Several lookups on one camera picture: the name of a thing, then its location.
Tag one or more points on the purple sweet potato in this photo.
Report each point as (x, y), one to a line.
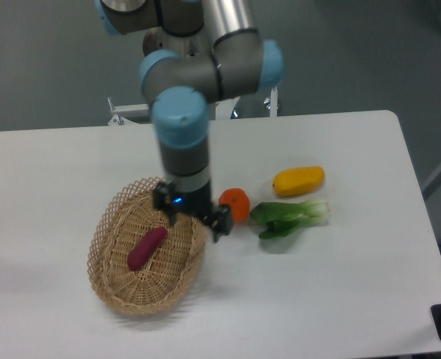
(147, 245)

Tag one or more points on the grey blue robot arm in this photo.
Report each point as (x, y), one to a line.
(210, 51)

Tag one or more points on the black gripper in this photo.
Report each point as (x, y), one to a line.
(197, 204)

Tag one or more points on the yellow mango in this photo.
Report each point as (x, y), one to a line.
(298, 181)

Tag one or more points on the green bok choy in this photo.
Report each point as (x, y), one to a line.
(282, 219)

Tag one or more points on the white metal base frame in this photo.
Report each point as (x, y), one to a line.
(225, 110)

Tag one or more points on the orange tangerine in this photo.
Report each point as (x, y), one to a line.
(238, 201)

